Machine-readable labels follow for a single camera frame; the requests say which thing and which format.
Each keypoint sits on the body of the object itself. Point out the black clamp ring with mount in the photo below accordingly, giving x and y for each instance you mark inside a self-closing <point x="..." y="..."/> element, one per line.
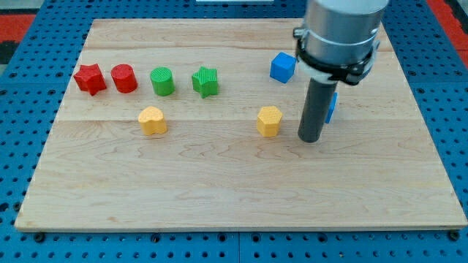
<point x="329" y="62"/>

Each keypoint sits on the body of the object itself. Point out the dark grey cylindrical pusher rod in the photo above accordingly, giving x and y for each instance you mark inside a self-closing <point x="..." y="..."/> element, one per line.
<point x="315" y="109"/>

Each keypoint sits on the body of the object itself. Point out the blue triangle block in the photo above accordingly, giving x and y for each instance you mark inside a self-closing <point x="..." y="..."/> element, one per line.
<point x="332" y="107"/>

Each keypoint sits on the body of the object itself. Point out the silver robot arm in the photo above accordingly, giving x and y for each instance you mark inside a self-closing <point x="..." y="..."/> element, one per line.
<point x="345" y="21"/>

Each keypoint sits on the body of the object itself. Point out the blue cube block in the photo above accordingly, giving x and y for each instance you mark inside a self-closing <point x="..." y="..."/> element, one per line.
<point x="282" y="67"/>

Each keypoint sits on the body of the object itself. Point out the yellow hexagon block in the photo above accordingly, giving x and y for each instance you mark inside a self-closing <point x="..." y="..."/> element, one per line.
<point x="269" y="121"/>

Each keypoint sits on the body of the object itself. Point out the green star block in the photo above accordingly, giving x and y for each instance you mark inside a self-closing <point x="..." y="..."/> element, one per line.
<point x="205" y="82"/>

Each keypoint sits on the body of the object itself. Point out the wooden board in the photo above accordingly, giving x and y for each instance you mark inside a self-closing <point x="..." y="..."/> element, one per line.
<point x="374" y="167"/>

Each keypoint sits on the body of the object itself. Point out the green cylinder block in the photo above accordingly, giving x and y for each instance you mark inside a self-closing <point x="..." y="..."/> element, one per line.
<point x="162" y="81"/>

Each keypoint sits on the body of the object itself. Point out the yellow heart block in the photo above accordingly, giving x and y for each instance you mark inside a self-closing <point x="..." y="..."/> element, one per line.
<point x="152" y="121"/>

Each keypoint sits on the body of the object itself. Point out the red cylinder block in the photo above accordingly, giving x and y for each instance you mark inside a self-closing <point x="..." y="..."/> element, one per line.
<point x="124" y="78"/>

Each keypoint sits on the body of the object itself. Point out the red star block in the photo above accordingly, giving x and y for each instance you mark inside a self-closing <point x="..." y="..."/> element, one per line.
<point x="90" y="78"/>

